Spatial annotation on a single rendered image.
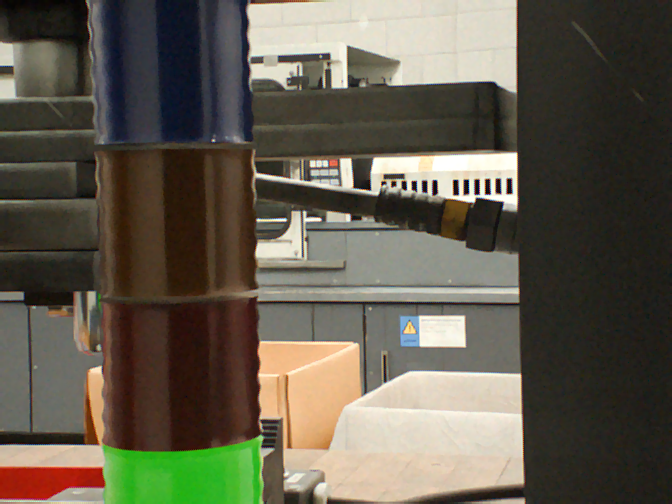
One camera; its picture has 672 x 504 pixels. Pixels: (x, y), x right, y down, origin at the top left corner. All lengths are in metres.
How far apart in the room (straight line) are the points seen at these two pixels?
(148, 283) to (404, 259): 4.87
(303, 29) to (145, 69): 7.10
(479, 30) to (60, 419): 2.98
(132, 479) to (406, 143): 0.24
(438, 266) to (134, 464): 4.83
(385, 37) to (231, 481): 6.97
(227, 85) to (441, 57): 6.87
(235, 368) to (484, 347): 4.82
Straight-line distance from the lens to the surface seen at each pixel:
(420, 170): 5.41
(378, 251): 5.19
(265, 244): 5.31
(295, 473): 0.98
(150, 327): 0.30
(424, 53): 7.19
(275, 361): 3.44
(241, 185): 0.31
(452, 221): 0.63
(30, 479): 0.92
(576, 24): 0.48
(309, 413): 2.99
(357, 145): 0.52
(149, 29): 0.30
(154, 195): 0.30
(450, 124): 0.51
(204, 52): 0.30
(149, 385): 0.30
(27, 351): 5.85
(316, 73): 6.26
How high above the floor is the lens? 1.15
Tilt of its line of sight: 3 degrees down
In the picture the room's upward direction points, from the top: 1 degrees counter-clockwise
